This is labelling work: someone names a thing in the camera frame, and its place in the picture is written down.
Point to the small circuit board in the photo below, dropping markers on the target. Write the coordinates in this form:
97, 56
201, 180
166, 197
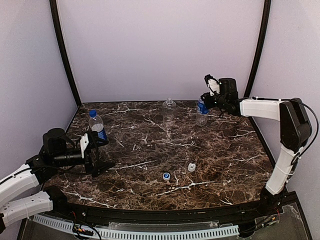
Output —
79, 230

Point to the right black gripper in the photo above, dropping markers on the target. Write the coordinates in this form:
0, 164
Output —
210, 101

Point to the black frame post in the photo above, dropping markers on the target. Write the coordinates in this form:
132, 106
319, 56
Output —
259, 47
63, 51

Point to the white cap water bottle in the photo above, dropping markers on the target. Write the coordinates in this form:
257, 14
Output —
201, 113

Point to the clear bottle cap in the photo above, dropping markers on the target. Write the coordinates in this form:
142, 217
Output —
191, 167

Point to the white slotted cable duct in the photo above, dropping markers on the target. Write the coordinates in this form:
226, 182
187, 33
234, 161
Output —
135, 231

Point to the white blue bottle cap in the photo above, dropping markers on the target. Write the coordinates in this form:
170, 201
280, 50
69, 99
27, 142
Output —
166, 176

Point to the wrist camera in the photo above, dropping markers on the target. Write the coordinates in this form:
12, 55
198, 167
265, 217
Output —
84, 142
213, 85

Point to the blue cap water bottle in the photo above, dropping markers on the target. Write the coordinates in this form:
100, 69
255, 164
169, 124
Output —
96, 124

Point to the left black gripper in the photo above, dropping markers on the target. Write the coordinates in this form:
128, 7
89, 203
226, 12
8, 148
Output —
88, 155

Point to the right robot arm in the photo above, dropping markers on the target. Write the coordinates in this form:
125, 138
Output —
295, 126

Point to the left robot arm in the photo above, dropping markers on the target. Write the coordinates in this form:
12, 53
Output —
58, 154

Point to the right black frame post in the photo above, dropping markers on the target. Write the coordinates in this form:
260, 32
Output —
259, 47

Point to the left black frame post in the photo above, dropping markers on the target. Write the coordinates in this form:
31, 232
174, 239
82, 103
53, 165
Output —
63, 51

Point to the black front table rail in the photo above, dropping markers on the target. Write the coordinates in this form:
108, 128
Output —
235, 214

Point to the clear unlabeled plastic bottle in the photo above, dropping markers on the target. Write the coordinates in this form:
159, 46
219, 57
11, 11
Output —
168, 112

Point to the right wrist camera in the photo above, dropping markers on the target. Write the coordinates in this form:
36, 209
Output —
213, 85

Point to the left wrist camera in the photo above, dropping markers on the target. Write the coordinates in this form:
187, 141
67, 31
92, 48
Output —
84, 142

